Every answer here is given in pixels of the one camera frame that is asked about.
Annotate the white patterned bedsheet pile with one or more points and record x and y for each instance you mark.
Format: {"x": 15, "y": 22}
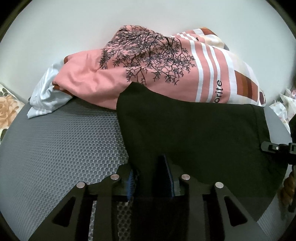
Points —
{"x": 284, "y": 108}

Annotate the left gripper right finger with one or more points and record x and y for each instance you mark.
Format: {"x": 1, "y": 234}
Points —
{"x": 209, "y": 212}

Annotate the grey mesh mattress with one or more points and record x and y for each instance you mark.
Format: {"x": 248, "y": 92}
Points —
{"x": 43, "y": 157}

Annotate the black pants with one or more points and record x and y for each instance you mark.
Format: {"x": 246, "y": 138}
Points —
{"x": 212, "y": 142}

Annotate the pink checked pillow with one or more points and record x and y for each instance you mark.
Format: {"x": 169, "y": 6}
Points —
{"x": 194, "y": 66}

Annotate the floral white pillow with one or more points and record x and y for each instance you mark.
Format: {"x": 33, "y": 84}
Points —
{"x": 10, "y": 106}

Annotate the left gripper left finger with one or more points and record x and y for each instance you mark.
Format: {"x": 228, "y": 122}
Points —
{"x": 100, "y": 211}

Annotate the right hand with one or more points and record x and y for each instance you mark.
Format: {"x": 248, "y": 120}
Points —
{"x": 287, "y": 192}

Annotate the light blue striped cloth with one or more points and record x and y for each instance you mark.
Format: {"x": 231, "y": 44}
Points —
{"x": 45, "y": 98}

